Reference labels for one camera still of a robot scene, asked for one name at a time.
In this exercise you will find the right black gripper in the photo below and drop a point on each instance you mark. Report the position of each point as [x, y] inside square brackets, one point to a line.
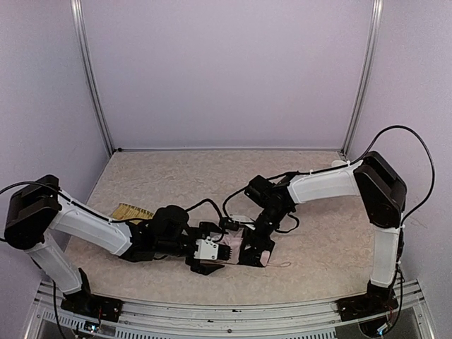
[255, 241]

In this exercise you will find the pink and black folding umbrella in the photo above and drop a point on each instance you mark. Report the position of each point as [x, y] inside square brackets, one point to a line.
[233, 239]

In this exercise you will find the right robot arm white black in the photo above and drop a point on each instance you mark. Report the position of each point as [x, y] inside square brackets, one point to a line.
[382, 193]

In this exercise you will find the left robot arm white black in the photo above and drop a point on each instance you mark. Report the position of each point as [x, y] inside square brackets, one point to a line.
[39, 207]

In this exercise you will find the woven bamboo tray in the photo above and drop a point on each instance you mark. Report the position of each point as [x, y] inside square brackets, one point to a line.
[125, 211]

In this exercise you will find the light blue paper cup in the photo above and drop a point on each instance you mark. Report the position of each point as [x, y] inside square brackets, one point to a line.
[338, 163]

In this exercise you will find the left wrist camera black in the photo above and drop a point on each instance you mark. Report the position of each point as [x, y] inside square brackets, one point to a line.
[206, 249]

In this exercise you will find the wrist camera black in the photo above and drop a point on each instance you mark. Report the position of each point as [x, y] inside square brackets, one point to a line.
[206, 249]
[234, 222]

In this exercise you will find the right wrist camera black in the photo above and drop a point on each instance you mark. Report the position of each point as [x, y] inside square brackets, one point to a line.
[234, 222]

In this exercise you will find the aluminium front rail frame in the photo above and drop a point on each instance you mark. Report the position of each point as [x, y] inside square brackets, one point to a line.
[140, 319]

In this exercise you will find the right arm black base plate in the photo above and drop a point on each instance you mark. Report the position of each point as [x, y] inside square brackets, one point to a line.
[370, 303]

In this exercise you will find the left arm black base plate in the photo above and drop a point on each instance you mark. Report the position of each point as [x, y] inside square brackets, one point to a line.
[93, 306]

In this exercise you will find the right aluminium corner post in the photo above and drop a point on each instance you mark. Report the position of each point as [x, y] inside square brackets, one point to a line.
[364, 79]

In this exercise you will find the aluminium corner post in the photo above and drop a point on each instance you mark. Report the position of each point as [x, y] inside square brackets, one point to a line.
[364, 79]
[81, 34]

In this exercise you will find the left aluminium corner post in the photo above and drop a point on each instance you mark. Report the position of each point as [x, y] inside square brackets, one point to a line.
[81, 34]

